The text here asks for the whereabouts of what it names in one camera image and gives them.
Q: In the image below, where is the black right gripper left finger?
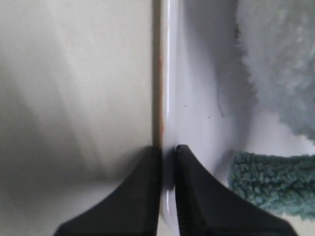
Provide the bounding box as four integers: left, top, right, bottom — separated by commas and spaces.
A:
55, 147, 162, 236

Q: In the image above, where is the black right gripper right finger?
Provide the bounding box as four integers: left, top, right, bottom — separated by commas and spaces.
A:
174, 145, 297, 236

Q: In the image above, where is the green knitted scarf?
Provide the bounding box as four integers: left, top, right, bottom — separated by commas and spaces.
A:
227, 151, 315, 221

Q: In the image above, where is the white rectangular tray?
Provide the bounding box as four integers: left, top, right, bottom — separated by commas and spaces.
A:
159, 0, 315, 236

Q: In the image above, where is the white plush snowman toy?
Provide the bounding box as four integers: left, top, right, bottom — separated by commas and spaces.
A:
236, 0, 315, 141

